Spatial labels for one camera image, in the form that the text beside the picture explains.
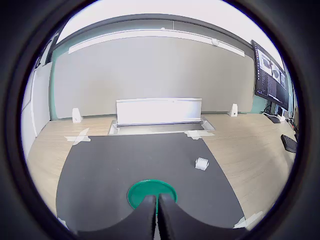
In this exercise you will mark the small white plastic terminal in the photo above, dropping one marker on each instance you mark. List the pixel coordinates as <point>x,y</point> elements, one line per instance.
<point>202,163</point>

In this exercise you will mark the round green lid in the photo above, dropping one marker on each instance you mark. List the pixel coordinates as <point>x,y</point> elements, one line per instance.
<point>140,192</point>

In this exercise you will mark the dark grey mat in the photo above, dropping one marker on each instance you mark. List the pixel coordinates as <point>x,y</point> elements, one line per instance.
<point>125,162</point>

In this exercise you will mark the wide white tape patch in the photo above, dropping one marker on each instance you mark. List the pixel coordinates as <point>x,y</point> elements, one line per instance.
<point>247,220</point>

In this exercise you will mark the long white tape strip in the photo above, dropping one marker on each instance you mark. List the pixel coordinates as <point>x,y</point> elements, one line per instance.
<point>195,135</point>

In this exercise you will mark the crossed white tape strips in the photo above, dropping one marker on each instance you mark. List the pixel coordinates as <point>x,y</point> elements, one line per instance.
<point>80,137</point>

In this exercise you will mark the black keyboard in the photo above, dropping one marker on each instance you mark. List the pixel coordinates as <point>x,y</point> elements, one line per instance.
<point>288,143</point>

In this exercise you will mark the grey partition panel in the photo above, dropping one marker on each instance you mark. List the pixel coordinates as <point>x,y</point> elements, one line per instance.
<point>150,75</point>

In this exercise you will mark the black computer monitor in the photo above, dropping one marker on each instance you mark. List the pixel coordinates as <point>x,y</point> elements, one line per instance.
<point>270,82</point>

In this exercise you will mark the small white bracket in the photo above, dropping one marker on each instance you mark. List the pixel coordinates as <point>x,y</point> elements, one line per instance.
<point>233,111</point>
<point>76,116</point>

